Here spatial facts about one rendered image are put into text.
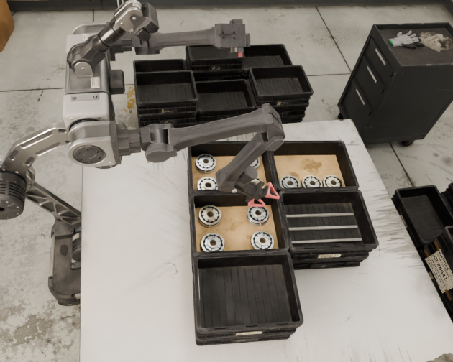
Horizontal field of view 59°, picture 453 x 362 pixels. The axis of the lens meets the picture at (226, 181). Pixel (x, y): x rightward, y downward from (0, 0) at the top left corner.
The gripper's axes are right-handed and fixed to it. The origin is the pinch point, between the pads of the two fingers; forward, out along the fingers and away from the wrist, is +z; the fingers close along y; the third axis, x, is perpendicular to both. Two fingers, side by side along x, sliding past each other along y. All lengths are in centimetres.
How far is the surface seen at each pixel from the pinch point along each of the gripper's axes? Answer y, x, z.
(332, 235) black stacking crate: -0.2, -0.3, 36.4
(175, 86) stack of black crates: 82, -108, -41
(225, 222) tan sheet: 22.3, 6.4, -7.4
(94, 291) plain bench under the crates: 55, 47, -44
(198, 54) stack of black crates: 80, -148, -35
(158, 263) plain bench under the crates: 45, 28, -24
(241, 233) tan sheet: 18.4, 10.2, -0.2
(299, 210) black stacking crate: 7.7, -9.6, 21.9
